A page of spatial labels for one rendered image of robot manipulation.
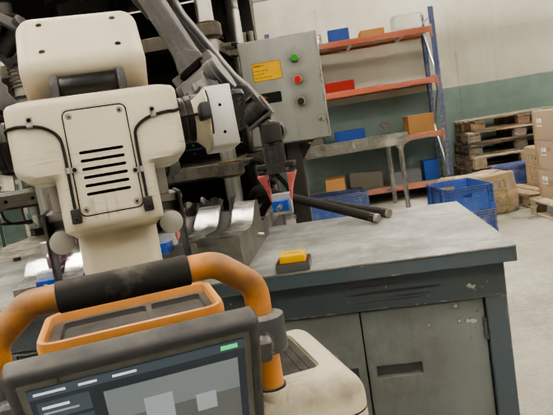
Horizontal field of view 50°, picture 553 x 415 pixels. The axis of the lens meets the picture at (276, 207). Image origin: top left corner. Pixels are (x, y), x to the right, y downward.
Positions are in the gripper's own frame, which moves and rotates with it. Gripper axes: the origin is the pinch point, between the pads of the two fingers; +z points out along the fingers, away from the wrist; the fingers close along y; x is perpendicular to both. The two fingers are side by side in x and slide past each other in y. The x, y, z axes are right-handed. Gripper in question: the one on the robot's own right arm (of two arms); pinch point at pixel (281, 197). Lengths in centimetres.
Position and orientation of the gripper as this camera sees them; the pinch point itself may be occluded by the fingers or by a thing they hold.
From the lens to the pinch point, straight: 157.0
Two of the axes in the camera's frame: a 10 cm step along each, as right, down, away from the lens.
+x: -1.1, 1.4, -9.8
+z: 1.6, 9.8, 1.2
